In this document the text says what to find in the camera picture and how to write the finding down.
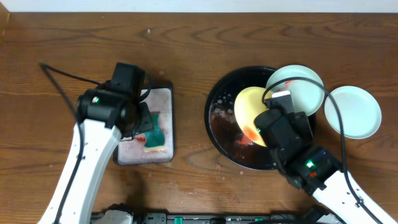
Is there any green yellow sponge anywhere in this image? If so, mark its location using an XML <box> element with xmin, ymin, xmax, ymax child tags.
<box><xmin>144</xmin><ymin>113</ymin><xmax>165</xmax><ymax>151</ymax></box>

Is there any mint green plate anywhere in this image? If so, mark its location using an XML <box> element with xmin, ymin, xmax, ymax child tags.
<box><xmin>331</xmin><ymin>86</ymin><xmax>382</xmax><ymax>139</ymax></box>
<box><xmin>266</xmin><ymin>65</ymin><xmax>325</xmax><ymax>116</ymax></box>

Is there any yellow plate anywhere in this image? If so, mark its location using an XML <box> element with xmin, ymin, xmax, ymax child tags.
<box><xmin>234</xmin><ymin>86</ymin><xmax>268</xmax><ymax>147</ymax></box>

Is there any mint green plate front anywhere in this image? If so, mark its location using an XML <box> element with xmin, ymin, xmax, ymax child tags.
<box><xmin>331</xmin><ymin>86</ymin><xmax>382</xmax><ymax>139</ymax></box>

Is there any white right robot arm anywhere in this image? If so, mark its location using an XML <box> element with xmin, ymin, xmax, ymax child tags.
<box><xmin>254</xmin><ymin>109</ymin><xmax>395</xmax><ymax>223</ymax></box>

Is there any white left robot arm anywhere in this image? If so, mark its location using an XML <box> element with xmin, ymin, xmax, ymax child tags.
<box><xmin>40</xmin><ymin>101</ymin><xmax>161</xmax><ymax>223</ymax></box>

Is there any rectangular pink sponge tray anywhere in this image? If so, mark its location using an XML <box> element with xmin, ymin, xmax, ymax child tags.
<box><xmin>113</xmin><ymin>86</ymin><xmax>174</xmax><ymax>166</ymax></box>

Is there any round black tray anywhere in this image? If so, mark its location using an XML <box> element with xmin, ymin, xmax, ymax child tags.
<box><xmin>205</xmin><ymin>66</ymin><xmax>315</xmax><ymax>170</ymax></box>

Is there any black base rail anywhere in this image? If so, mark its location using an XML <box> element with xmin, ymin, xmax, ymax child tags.
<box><xmin>90</xmin><ymin>203</ymin><xmax>342</xmax><ymax>224</ymax></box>

